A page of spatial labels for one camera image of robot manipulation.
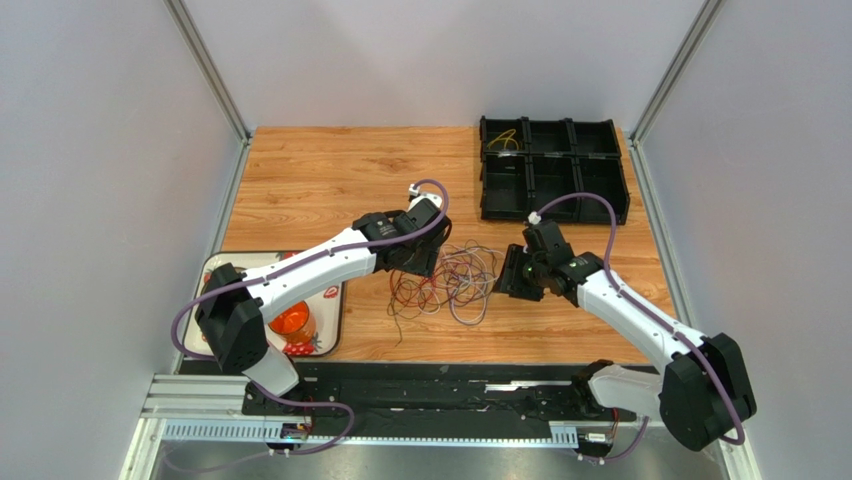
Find coloured wire bundle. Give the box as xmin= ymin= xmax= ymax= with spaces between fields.
xmin=387 ymin=239 xmax=507 ymax=347

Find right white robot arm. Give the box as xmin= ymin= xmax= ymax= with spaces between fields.
xmin=494 ymin=220 xmax=757 ymax=451

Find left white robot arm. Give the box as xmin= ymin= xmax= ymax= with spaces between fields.
xmin=194 ymin=194 xmax=449 ymax=397

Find black six-compartment bin organizer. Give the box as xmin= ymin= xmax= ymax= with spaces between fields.
xmin=479 ymin=116 xmax=631 ymax=225

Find strawberry pattern tray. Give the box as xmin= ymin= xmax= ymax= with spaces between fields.
xmin=196 ymin=250 xmax=344 ymax=357

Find orange transparent cup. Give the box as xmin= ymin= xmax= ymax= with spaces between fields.
xmin=268 ymin=301 xmax=317 ymax=344

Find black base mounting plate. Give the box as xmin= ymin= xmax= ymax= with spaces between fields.
xmin=242 ymin=361 xmax=638 ymax=440

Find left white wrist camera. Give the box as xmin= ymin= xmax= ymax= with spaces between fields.
xmin=408 ymin=183 xmax=443 ymax=210

